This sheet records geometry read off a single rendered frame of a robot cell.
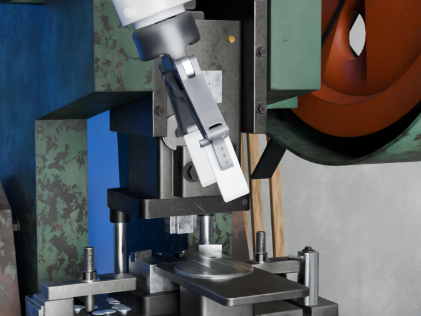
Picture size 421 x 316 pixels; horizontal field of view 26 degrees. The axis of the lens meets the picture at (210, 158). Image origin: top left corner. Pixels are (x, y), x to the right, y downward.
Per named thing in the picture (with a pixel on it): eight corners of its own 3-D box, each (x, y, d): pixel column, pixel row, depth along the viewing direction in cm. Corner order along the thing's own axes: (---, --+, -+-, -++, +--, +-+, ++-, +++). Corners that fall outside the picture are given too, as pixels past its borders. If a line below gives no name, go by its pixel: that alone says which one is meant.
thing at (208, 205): (252, 225, 151) (253, 192, 151) (141, 235, 142) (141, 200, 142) (208, 212, 166) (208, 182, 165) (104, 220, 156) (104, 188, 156)
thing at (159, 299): (252, 302, 153) (252, 284, 152) (141, 316, 143) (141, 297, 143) (208, 283, 167) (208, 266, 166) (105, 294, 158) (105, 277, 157)
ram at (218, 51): (255, 197, 145) (256, 9, 142) (170, 203, 138) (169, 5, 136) (206, 185, 160) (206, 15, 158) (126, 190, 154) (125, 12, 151)
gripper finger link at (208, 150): (227, 134, 102) (228, 135, 102) (248, 191, 103) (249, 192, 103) (202, 144, 102) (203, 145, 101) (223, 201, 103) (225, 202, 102)
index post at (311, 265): (319, 305, 151) (320, 247, 150) (304, 306, 150) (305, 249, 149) (310, 301, 153) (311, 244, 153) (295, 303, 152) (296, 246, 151)
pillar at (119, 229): (128, 279, 156) (128, 198, 154) (116, 281, 155) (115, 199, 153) (123, 277, 158) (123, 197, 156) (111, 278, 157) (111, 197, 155)
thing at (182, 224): (198, 232, 152) (198, 210, 152) (172, 234, 150) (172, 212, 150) (190, 229, 155) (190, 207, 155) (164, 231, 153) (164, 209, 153)
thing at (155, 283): (232, 283, 153) (232, 256, 153) (150, 293, 147) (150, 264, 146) (207, 273, 161) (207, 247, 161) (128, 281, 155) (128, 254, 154)
